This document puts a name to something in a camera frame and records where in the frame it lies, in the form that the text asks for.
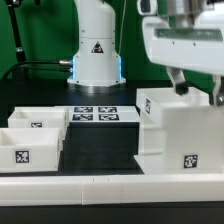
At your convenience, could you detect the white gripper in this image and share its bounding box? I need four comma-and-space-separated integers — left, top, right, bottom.
141, 14, 224, 108

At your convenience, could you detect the white drawer cabinet frame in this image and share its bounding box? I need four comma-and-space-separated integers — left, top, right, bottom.
135, 87, 224, 175

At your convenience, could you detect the white front drawer box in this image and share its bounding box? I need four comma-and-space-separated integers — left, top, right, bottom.
0, 128, 63, 173

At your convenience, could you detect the white drawer box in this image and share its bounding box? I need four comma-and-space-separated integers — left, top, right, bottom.
8, 107, 69, 138
0, 128, 63, 173

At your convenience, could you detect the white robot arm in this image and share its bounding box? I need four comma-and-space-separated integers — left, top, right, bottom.
68, 0, 224, 106

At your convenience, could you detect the white rear drawer box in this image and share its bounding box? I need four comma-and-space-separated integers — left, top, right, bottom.
8, 107, 69, 138

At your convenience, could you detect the white marker base plate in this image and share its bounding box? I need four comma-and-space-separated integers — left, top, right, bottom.
64, 105, 140, 123

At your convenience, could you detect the white front fence rail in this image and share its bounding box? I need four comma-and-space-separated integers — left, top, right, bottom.
0, 174, 224, 206

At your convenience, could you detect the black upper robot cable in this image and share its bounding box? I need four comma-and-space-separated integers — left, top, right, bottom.
1, 59, 74, 80

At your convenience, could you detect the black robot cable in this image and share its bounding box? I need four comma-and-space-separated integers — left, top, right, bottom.
1, 59, 74, 80
19, 66, 74, 74

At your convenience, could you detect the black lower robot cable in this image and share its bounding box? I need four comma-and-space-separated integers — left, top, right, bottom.
19, 66, 74, 74

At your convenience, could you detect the black camera stand pole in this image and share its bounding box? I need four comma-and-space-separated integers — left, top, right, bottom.
5, 0, 29, 81

